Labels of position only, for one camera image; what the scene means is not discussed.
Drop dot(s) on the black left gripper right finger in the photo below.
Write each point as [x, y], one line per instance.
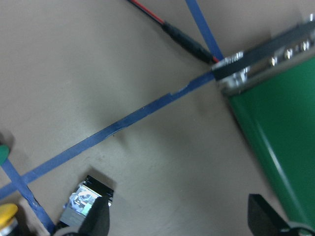
[263, 220]

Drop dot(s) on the yellow push button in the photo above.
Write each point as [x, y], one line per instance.
[82, 199]
[9, 225]

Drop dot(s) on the green conveyor belt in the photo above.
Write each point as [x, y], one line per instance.
[271, 91]

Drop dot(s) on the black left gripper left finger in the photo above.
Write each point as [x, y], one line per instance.
[96, 223]

